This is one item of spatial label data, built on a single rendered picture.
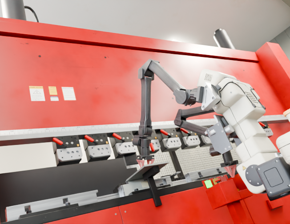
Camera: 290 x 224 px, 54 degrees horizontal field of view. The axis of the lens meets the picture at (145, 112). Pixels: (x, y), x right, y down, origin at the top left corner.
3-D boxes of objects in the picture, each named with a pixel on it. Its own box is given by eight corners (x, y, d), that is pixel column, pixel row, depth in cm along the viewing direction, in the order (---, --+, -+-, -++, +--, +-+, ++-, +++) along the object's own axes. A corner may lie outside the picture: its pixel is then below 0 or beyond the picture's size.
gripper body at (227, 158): (227, 164, 182) (224, 153, 183) (239, 162, 173) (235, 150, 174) (220, 166, 179) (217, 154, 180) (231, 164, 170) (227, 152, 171)
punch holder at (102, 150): (90, 157, 178) (85, 134, 185) (86, 162, 184) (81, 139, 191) (112, 154, 186) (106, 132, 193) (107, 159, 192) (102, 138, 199)
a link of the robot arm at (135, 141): (142, 128, 177) (151, 128, 183) (130, 127, 185) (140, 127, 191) (141, 147, 176) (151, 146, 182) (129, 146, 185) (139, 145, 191)
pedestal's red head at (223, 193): (227, 203, 158) (214, 172, 166) (212, 209, 171) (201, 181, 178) (253, 194, 167) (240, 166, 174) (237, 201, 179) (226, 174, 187)
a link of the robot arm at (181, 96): (145, 54, 177) (156, 57, 184) (136, 72, 183) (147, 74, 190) (188, 95, 150) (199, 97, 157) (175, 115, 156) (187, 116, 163)
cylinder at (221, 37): (233, 54, 344) (217, 25, 363) (220, 66, 361) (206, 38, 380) (249, 55, 361) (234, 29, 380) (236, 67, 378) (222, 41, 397)
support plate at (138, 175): (144, 166, 164) (144, 165, 165) (126, 181, 183) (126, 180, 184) (169, 162, 174) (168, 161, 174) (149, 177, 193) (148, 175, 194)
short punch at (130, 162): (127, 168, 190) (123, 155, 194) (126, 169, 191) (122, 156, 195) (140, 166, 195) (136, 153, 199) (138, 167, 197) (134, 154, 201)
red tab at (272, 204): (272, 209, 210) (268, 199, 213) (270, 209, 212) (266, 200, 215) (283, 204, 218) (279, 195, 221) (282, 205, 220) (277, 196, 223)
